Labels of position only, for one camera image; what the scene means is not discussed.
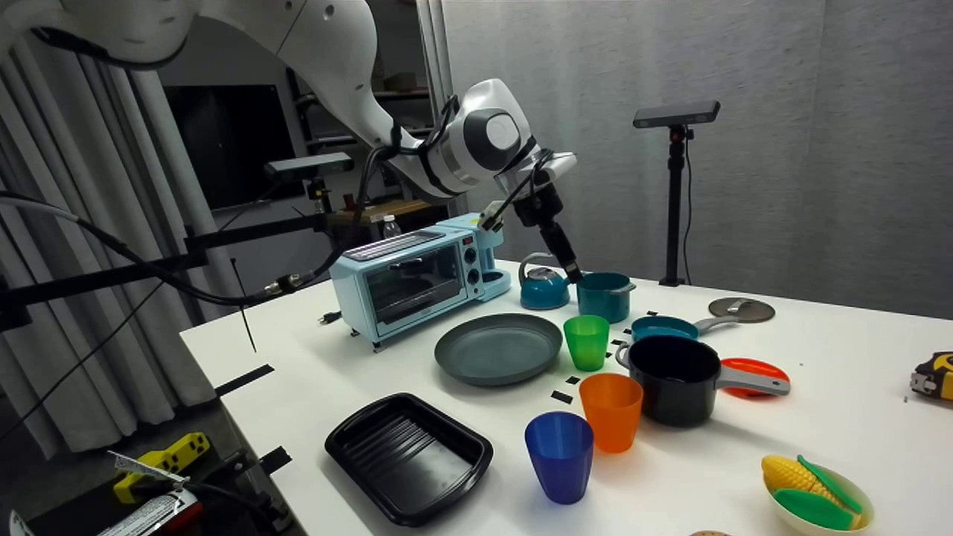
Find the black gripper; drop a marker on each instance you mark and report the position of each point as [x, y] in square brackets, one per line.
[541, 210]

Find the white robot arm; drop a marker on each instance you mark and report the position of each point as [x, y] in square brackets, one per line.
[332, 47]

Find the teal toy kettle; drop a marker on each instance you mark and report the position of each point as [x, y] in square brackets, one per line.
[544, 286]

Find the green plastic cup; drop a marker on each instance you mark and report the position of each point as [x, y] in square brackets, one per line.
[587, 341]

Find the small teal frying pan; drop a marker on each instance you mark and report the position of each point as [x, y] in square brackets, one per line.
[672, 326]

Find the grey round plate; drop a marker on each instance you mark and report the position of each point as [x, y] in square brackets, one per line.
[499, 350]

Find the orange plastic cup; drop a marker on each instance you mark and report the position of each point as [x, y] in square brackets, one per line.
[611, 405]

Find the light blue toy toaster oven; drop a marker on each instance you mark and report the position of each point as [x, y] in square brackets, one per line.
[413, 277]

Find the blue plastic cup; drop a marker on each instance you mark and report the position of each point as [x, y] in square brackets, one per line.
[562, 452]

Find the grey metal pot lid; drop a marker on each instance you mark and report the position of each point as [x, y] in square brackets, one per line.
[749, 311]

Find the black baking tray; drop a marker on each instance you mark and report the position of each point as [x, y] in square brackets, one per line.
[413, 458]

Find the bowl with toy corn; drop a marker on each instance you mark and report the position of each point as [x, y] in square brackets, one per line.
[815, 501]

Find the teal pot with handles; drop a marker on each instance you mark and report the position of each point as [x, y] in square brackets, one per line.
[605, 294]

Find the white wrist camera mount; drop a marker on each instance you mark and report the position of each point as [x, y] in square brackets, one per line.
[538, 169]

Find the black camera on stand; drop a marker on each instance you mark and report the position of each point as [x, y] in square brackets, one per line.
[679, 122]

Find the black saucepan grey handle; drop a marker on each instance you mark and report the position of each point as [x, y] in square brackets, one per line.
[684, 375]

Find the yellow handled tool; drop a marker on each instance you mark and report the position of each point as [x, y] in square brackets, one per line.
[160, 466]

